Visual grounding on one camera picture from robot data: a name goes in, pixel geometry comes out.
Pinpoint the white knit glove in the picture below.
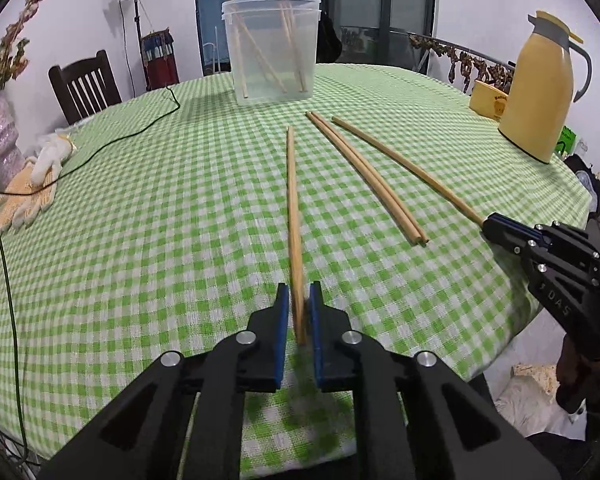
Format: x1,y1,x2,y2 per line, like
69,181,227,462
32,132,76,186

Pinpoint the beige knit glove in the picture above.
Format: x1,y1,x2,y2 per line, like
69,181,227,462
0,157,61,231

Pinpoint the tall dried flower bunch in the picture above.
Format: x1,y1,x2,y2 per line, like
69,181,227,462
0,0,47,96

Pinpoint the black jacket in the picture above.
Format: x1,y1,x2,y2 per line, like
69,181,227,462
317,10,343,63

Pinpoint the yellow cup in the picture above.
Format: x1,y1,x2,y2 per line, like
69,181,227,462
468,79,511,121

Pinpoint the green checked tablecloth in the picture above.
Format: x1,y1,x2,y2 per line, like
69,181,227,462
0,62,593,466

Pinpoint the string of dried food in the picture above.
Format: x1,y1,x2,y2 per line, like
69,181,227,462
409,32,513,93

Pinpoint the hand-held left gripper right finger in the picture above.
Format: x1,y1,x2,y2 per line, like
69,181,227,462
307,280,563,480

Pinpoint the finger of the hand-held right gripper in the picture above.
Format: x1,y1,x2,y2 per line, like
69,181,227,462
486,212,564,244
481,219,537,261

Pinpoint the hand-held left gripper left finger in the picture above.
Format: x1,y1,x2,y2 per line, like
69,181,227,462
40,282,291,480

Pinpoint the small red blue rack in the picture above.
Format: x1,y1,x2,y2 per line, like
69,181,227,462
140,27,180,92

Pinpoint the green packet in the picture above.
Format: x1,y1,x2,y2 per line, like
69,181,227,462
555,126,578,156

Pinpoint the white plastic bag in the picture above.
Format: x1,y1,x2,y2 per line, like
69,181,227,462
495,362,576,433

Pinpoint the person's right hand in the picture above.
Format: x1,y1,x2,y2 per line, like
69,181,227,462
554,334,599,412

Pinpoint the bamboo chopstick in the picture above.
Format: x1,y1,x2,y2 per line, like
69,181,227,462
305,112,419,247
287,2,311,93
279,2,306,93
311,111,429,244
234,7,287,93
331,116,487,227
286,126,309,346
225,0,250,98

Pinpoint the yellow thermos jug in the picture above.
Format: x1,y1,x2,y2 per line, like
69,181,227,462
497,10,593,165

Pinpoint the black cable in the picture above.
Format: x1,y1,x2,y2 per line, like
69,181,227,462
0,85,182,466

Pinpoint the clear plastic container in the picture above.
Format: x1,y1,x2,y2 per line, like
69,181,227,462
221,0,322,107

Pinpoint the dark wooden chair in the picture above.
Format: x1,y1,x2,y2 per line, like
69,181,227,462
48,50,123,126

